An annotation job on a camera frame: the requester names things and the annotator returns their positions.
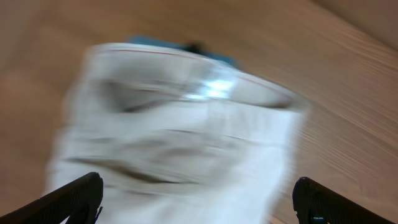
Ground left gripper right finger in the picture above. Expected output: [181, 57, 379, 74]
[292, 177, 393, 224]

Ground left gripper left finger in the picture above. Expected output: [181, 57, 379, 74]
[1, 172, 103, 224]

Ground folded blue denim jeans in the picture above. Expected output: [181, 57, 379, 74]
[114, 36, 239, 69]

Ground beige khaki shorts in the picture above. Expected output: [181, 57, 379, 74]
[45, 43, 310, 224]

